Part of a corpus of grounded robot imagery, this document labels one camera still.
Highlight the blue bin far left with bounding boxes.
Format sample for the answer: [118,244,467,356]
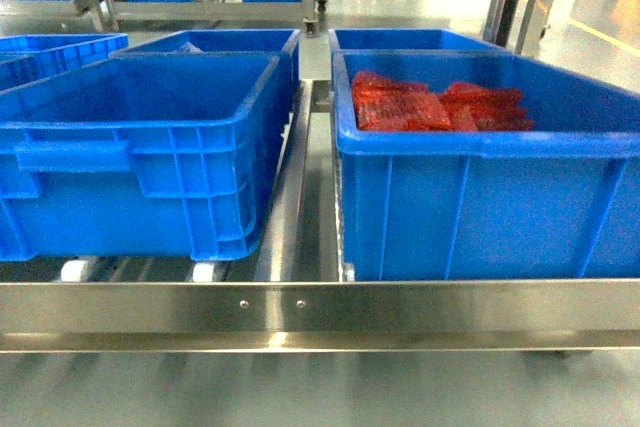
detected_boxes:
[1,34,129,90]

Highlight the blue bin rear right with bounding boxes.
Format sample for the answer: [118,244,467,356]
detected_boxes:
[328,28,505,52]

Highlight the blue bin with red bags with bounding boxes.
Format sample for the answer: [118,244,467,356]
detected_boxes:
[332,50,639,281]

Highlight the red bubble wrap bags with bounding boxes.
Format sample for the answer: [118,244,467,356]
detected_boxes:
[351,71,534,133]

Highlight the empty blue bin front left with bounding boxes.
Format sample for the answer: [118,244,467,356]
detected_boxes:
[1,52,293,261]

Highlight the near steel shelf rack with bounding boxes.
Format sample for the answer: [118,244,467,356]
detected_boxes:
[0,0,640,356]

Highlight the blue bin rear left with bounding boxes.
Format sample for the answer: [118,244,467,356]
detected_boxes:
[111,29,300,96]

